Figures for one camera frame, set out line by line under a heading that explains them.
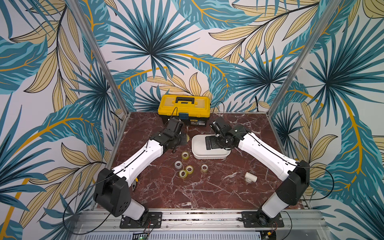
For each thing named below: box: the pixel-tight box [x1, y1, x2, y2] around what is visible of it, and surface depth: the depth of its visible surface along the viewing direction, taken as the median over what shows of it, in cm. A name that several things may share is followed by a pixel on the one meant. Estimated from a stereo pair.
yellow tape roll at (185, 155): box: [181, 151, 190, 160], surface depth 97 cm
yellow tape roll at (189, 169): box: [185, 165, 194, 175], surface depth 92 cm
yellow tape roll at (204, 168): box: [201, 164, 208, 173], surface depth 92 cm
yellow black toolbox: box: [158, 94, 211, 127], surface depth 103 cm
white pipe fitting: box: [244, 172, 258, 183], surface depth 86 cm
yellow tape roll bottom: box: [179, 169, 188, 178], surface depth 89 cm
